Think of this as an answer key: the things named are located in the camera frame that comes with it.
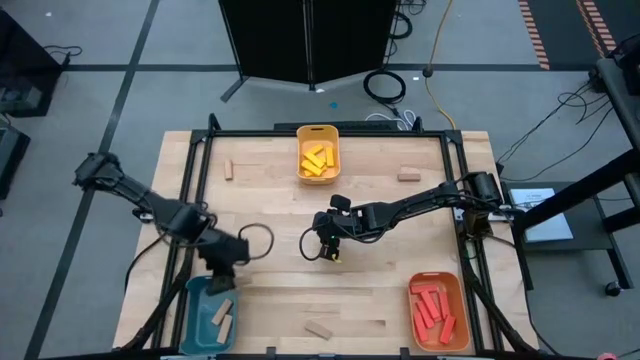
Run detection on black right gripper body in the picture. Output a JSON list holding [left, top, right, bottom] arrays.
[[312, 204, 381, 244]]

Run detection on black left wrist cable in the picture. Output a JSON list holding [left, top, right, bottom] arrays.
[[236, 222, 276, 262]]

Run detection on yellow power cord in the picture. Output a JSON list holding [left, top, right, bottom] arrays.
[[423, 0, 457, 130]]

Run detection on black power strip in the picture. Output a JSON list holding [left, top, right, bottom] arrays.
[[273, 121, 401, 132]]

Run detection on black metal table frame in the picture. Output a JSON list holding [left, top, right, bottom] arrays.
[[112, 113, 541, 360]]

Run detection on yellow plastic bin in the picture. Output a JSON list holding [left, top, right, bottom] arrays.
[[295, 124, 342, 186]]

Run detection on black case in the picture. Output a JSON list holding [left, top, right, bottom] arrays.
[[0, 124, 31, 201]]

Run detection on gray workbench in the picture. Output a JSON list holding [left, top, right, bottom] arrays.
[[589, 32, 640, 151]]

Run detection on black folding divider panel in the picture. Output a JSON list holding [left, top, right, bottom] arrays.
[[218, 0, 400, 104]]

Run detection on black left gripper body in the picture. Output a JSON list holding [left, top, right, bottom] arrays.
[[198, 230, 251, 276]]

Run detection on gray device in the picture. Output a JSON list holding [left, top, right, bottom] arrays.
[[0, 84, 44, 114]]

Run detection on white cable bundle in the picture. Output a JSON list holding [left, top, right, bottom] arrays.
[[364, 109, 417, 130]]

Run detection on black desk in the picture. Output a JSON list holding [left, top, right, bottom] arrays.
[[0, 9, 64, 119]]

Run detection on white paper sheet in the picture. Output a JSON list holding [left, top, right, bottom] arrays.
[[508, 187, 575, 244]]

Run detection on teal plastic bin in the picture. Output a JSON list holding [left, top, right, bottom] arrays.
[[179, 273, 238, 356]]

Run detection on black mat orange-striped edges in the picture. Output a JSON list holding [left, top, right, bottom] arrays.
[[517, 0, 621, 71]]

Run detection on orange plastic bin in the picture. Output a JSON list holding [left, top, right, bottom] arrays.
[[407, 271, 472, 354]]

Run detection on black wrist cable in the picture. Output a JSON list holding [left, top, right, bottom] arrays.
[[298, 227, 327, 263], [236, 222, 276, 262]]

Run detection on black cart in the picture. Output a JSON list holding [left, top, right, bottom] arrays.
[[499, 147, 640, 297]]

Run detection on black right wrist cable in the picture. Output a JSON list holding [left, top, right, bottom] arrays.
[[298, 227, 327, 263]]

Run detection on black floor cable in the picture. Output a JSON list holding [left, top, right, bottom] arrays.
[[497, 79, 601, 166], [123, 233, 169, 294], [42, 44, 84, 69], [502, 89, 617, 182], [522, 289, 561, 357]]

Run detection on black coiled cable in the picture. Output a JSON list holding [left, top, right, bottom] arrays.
[[362, 69, 407, 106], [388, 9, 414, 41]]

